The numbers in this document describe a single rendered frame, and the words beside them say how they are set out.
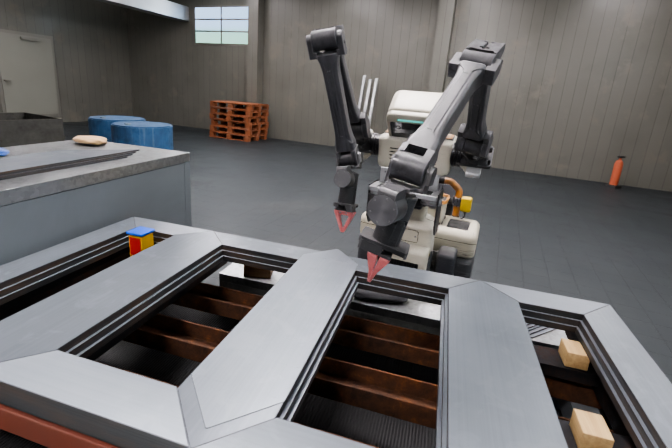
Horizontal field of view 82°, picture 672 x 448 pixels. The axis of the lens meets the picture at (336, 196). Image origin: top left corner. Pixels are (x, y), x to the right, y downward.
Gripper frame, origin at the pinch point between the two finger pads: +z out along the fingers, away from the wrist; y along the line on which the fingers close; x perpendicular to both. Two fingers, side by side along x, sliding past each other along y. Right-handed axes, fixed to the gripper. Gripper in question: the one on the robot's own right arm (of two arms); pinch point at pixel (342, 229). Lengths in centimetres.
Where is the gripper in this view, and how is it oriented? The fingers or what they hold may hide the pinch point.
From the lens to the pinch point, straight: 131.9
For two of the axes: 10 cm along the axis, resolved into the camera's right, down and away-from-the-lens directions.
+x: -9.6, -1.5, 2.6
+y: 2.6, -0.1, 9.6
